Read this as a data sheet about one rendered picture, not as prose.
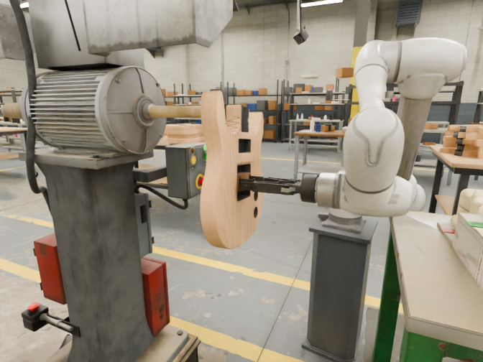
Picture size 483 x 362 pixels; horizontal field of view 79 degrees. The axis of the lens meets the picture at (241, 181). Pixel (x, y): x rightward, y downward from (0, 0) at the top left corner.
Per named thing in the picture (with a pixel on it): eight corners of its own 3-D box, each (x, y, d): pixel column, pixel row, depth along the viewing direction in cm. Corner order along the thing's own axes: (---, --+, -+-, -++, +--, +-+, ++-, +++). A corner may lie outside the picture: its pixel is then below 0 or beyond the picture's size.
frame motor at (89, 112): (22, 153, 93) (6, 67, 87) (94, 144, 117) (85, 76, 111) (118, 162, 77) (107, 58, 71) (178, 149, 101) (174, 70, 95)
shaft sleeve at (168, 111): (155, 118, 86) (148, 114, 83) (157, 108, 86) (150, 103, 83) (208, 120, 79) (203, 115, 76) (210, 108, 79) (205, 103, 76)
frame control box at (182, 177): (131, 210, 116) (124, 146, 110) (164, 195, 135) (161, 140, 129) (182, 219, 107) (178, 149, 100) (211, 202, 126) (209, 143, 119)
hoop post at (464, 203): (456, 228, 79) (462, 195, 77) (452, 224, 82) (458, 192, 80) (470, 230, 78) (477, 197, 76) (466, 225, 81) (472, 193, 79)
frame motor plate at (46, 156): (19, 161, 96) (16, 149, 95) (83, 151, 117) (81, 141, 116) (97, 169, 82) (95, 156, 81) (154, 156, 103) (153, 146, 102)
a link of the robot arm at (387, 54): (354, 60, 94) (402, 57, 89) (357, 31, 104) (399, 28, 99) (351, 94, 104) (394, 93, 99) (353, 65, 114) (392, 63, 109)
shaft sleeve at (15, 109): (16, 120, 113) (0, 114, 108) (20, 106, 114) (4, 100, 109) (47, 121, 106) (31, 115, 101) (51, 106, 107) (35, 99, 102)
